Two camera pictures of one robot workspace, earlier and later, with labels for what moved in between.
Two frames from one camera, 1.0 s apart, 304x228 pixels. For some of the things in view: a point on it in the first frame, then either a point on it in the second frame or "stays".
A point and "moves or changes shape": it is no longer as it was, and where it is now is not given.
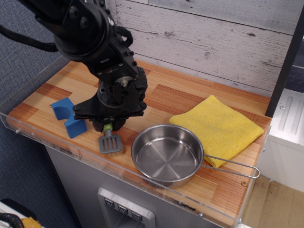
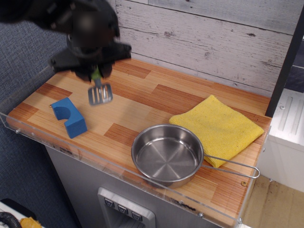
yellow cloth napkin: [224, 130] stays
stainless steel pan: [170, 156] stays
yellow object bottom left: [29, 222] stays
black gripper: [120, 94] -> [83, 51]
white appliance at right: [282, 160] stays
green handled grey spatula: [109, 143] moves or changes shape
